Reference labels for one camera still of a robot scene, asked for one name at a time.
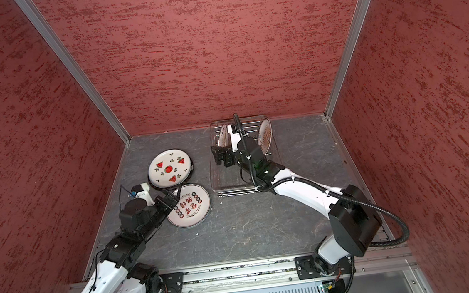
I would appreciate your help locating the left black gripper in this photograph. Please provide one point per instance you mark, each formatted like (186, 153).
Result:
(168, 206)

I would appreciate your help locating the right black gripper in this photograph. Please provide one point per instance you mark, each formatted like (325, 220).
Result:
(219, 156)

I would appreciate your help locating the floral pattern white plate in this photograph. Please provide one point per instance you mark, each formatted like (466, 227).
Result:
(192, 208)

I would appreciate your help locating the strawberry pattern white plate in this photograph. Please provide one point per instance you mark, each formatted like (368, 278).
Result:
(169, 168)

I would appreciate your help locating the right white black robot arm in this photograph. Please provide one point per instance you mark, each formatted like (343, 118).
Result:
(354, 222)

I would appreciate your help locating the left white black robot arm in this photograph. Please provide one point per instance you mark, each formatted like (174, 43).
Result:
(117, 268)

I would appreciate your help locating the orange sunburst plate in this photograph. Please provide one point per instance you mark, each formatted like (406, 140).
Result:
(224, 137)

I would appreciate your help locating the brown leaf pattern plate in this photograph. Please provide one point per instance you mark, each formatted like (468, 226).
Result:
(265, 136)

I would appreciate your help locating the right small circuit board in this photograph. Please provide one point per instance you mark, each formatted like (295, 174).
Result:
(333, 286)

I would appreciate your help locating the left corner aluminium profile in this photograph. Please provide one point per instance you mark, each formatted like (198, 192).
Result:
(31, 11)

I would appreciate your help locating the corner aluminium profile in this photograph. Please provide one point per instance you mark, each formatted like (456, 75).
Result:
(31, 11)
(356, 26)

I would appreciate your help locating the right corner aluminium profile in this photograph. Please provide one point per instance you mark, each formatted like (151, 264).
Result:
(356, 26)

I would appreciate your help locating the metal wire dish rack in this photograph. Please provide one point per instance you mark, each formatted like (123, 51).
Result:
(230, 181)

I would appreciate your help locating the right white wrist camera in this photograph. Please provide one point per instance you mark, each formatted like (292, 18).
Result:
(237, 133)

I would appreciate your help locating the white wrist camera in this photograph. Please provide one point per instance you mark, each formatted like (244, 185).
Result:
(237, 133)
(142, 191)

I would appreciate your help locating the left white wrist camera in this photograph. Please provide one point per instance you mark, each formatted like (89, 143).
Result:
(142, 191)

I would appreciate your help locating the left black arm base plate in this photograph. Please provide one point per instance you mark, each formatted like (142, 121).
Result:
(168, 285)

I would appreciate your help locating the aluminium mounting rail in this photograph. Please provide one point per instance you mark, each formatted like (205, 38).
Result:
(278, 271)

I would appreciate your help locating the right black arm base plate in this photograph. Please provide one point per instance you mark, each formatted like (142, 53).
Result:
(311, 266)

